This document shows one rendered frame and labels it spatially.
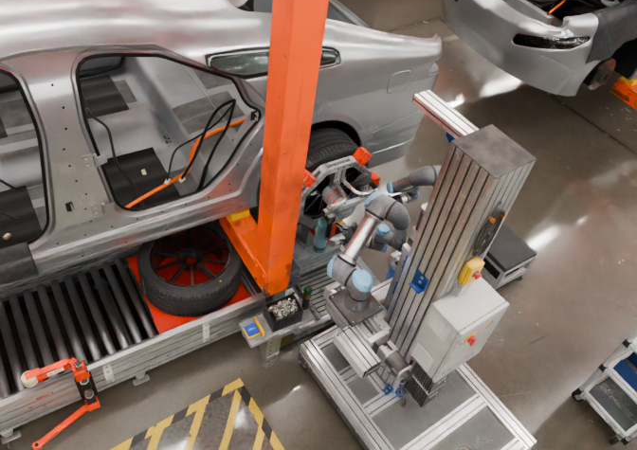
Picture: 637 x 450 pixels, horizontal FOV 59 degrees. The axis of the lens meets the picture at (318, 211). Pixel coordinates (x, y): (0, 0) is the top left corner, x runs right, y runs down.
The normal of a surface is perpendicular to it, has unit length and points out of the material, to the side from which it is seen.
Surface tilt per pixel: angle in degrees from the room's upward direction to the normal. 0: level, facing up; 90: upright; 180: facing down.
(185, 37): 37
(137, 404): 0
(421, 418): 0
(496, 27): 86
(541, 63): 91
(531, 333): 0
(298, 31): 90
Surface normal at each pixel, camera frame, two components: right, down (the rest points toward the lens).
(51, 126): 0.52, 0.53
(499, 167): 0.12, -0.69
